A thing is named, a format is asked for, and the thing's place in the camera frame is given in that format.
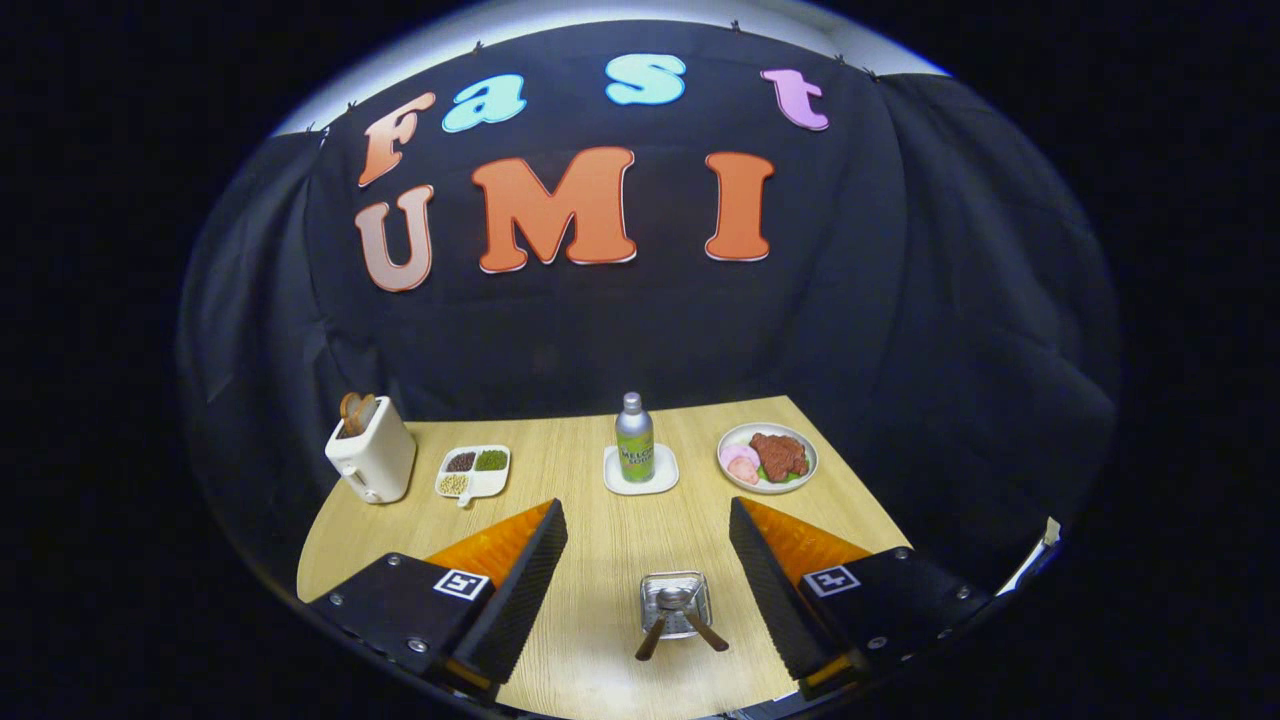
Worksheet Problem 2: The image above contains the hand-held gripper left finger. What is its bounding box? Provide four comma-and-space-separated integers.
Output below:
305, 498, 569, 701

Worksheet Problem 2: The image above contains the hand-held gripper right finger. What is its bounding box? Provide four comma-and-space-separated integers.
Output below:
728, 497, 996, 699

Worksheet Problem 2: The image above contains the metal fork with wooden handle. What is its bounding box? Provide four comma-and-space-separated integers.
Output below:
680, 590, 731, 653

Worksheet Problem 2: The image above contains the metal spoon with wooden handle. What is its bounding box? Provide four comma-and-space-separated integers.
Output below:
635, 588, 691, 662

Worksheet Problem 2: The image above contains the white divided tray of beans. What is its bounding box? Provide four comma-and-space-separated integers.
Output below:
434, 445, 512, 508

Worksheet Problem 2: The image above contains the white plate of food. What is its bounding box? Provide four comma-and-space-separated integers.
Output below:
717, 422, 819, 496

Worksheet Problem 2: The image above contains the brown meat piece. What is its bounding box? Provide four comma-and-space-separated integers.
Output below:
750, 432, 809, 483

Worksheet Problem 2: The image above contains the white square coaster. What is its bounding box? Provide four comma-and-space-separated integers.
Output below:
603, 443, 681, 496

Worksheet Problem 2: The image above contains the green soda bottle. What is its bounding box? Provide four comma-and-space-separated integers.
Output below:
615, 392, 656, 484

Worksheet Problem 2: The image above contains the cream white toaster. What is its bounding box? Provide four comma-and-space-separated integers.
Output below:
325, 396, 418, 505

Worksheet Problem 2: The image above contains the metal wire basket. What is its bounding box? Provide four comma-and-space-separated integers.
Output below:
640, 571, 713, 640

